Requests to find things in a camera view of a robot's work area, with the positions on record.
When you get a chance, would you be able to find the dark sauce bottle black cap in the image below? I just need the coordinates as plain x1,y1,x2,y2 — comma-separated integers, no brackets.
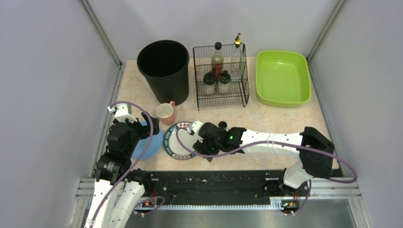
211,42,224,80

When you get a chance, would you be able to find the clear glass bottle gold cap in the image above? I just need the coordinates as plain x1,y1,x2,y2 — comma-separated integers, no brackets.
230,33,245,80

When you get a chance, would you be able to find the small dark spice jar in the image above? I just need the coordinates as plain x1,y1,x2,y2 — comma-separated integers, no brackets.
218,121,228,130

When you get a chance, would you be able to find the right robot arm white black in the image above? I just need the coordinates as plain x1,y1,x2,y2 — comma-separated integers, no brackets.
186,122,334,189

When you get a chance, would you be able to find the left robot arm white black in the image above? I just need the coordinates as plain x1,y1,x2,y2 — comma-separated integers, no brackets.
85,112,160,228

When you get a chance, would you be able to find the pink ceramic mug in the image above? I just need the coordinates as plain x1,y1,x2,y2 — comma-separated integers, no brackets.
156,101,175,125

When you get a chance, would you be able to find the blue plastic plate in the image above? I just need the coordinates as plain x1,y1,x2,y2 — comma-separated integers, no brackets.
131,130,163,160

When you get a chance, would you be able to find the white plate with blue rim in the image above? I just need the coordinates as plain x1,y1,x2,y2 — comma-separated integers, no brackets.
163,121,198,160

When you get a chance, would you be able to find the black plastic waste bin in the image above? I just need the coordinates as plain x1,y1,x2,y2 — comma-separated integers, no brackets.
136,40,190,105

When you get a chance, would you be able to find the green plastic basin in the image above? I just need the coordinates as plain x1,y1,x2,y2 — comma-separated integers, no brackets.
255,50,312,108

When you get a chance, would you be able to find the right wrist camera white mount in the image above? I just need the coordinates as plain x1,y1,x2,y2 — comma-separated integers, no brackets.
187,121,203,136

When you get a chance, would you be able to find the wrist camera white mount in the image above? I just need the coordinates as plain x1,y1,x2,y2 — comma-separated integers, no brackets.
108,103,138,123
187,121,203,136

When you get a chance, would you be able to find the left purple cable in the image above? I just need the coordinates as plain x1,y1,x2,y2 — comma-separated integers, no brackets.
89,100,165,228

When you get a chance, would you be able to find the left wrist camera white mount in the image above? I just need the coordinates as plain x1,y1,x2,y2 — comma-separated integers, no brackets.
108,103,138,123

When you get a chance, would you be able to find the black wire mesh rack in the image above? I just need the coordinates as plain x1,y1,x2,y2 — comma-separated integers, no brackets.
192,44,249,110

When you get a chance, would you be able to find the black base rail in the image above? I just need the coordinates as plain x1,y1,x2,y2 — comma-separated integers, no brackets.
126,170,314,210

